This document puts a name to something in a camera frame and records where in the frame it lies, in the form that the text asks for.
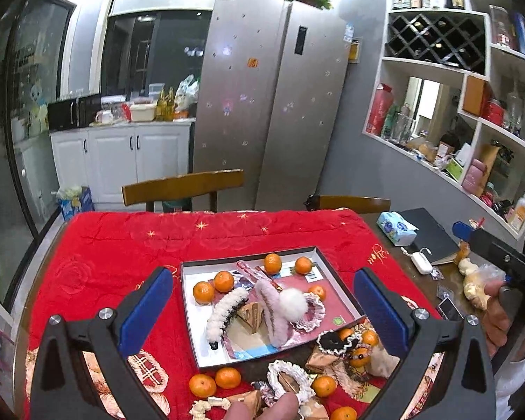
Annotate white fluffy hair claw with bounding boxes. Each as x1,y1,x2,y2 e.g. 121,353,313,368
205,287,251,351

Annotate person's left hand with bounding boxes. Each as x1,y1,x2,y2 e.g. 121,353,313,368
221,391,299,420

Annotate orange brown box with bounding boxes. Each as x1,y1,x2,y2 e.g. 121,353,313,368
463,75,493,117

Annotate white wall shelf unit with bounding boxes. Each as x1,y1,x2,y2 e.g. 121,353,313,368
362,0,525,241

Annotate person's right hand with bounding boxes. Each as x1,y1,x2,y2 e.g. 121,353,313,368
481,280,525,362

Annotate white plastic bottle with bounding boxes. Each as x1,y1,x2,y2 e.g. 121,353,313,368
507,195,525,232

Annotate dark kitchen window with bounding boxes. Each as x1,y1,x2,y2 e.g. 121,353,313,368
100,9,213,99

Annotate white kitchen cabinet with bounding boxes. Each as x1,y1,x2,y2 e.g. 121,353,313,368
50,118,195,211

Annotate dark phone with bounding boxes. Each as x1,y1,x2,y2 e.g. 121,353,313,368
437,297,464,321

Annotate racked wine bottles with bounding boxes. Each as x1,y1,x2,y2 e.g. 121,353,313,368
389,13,486,73

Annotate person's right forearm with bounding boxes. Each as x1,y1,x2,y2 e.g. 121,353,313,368
494,350,525,420

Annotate wooden chair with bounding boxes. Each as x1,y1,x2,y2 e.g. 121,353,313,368
317,195,392,215
121,169,244,213

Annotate black microwave oven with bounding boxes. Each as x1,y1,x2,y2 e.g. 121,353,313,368
47,94,101,132

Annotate dark shallow cardboard box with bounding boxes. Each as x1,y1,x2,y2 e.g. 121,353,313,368
181,246,367,370

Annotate pink fluffy hair claw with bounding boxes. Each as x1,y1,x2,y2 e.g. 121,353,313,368
254,278,292,351

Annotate glass jug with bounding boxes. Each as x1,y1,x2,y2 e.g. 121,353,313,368
394,105,418,145

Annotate shiny foil wrapper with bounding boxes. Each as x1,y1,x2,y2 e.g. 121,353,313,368
235,260,281,289

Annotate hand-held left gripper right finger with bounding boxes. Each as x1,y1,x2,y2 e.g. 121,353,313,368
353,267,496,420

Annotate tall red box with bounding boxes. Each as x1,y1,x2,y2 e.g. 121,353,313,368
366,83,394,136

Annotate red bear printed blanket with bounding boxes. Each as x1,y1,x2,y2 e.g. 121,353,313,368
24,208,447,420

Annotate white charger with cable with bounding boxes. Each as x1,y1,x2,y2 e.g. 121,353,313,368
400,247,434,275

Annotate clear plastic food bag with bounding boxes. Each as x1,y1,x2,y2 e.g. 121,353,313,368
457,258,508,311

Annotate silver two-door refrigerator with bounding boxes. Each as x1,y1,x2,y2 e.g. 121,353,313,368
191,0,351,213

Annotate blue tissue box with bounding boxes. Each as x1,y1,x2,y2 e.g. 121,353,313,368
56,186,95,222

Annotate cream knotted hair tie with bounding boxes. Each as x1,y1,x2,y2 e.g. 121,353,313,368
189,396,232,420

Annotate beige pompom hair tie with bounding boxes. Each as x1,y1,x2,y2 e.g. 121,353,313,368
367,348,401,377

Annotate green packet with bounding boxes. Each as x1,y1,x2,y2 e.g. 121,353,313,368
383,103,399,138

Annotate red tin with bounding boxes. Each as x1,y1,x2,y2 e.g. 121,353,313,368
483,98,506,127

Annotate pink canister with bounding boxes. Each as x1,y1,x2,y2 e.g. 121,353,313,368
461,160,488,195

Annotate bagged bread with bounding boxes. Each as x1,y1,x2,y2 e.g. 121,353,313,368
409,138,440,162

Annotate black cream ruffled scrunchie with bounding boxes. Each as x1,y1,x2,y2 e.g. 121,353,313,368
316,330,359,356

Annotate black notebook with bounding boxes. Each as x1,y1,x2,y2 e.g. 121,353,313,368
398,208,460,265

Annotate white pompom hair tie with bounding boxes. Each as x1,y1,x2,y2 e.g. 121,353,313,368
278,288,310,322

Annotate dark shiny wrapper stick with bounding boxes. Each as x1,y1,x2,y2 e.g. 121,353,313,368
249,380,276,407

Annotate glass door with cartoon stickers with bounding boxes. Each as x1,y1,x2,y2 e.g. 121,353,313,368
0,0,77,311

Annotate white ruffled scrunchie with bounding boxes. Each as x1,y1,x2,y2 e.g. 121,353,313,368
267,359,316,403

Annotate brown paper pyramid packet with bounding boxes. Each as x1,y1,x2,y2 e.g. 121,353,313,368
225,389,263,416
280,370,302,394
304,400,331,420
236,302,265,333
305,352,340,372

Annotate blue wet wipes pack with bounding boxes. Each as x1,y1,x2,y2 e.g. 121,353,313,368
376,211,418,246

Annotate pink ruffled scrunchie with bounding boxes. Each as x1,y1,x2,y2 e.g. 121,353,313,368
291,292,327,333

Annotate white basin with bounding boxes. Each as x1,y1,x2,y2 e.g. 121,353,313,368
130,103,157,122

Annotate plastic bag on counter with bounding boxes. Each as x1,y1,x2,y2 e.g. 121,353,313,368
175,74,201,117

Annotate drink cup with red straw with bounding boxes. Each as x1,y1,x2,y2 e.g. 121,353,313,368
457,219,486,265

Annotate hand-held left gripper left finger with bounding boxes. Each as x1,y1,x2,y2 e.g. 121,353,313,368
30,266,174,420

